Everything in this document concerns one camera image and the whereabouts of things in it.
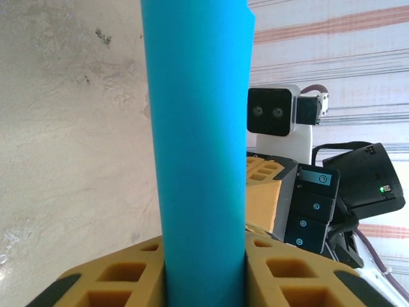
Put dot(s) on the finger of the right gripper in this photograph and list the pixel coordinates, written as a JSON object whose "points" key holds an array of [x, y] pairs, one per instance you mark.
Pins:
{"points": [[262, 201]]}

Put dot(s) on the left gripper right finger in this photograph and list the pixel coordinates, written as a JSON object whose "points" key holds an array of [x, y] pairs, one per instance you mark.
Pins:
{"points": [[259, 288]]}

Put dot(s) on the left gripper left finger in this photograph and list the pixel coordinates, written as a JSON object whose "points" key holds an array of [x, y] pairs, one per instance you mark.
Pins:
{"points": [[150, 288]]}

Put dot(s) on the blue paper sheet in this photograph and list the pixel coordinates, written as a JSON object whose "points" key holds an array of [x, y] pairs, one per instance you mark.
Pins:
{"points": [[198, 128]]}

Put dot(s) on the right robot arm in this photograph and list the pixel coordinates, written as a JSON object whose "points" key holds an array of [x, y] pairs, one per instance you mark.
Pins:
{"points": [[383, 294]]}

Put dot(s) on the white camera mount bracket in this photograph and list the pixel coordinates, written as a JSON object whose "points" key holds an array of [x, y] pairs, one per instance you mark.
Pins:
{"points": [[287, 150]]}

